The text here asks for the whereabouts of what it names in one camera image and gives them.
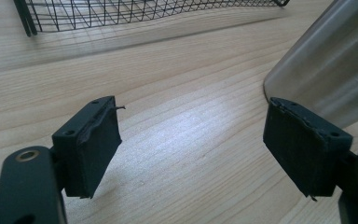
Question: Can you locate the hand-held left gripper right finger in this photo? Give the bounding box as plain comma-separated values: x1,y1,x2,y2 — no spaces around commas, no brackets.
262,96,354,202

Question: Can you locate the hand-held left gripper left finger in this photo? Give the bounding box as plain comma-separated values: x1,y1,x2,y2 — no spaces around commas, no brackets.
51,95,127,200

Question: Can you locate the stainless steel cup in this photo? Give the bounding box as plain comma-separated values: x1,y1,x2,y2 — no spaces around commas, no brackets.
263,0,358,129

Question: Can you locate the black wire mesh basket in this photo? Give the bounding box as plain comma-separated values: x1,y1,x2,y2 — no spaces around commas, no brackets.
13,0,291,37

